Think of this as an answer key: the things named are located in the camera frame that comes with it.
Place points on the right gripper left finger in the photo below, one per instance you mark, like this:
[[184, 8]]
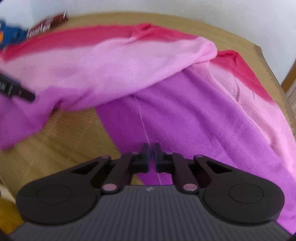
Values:
[[69, 195]]

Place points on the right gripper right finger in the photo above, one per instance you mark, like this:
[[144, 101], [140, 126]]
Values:
[[227, 192]]

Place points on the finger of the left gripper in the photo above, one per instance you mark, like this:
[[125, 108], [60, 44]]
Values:
[[10, 88]]

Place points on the pink purple gradient garment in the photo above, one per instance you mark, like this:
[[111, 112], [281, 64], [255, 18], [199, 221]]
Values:
[[155, 85]]

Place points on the blue snack package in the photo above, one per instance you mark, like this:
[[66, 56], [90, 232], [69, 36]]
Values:
[[11, 34]]

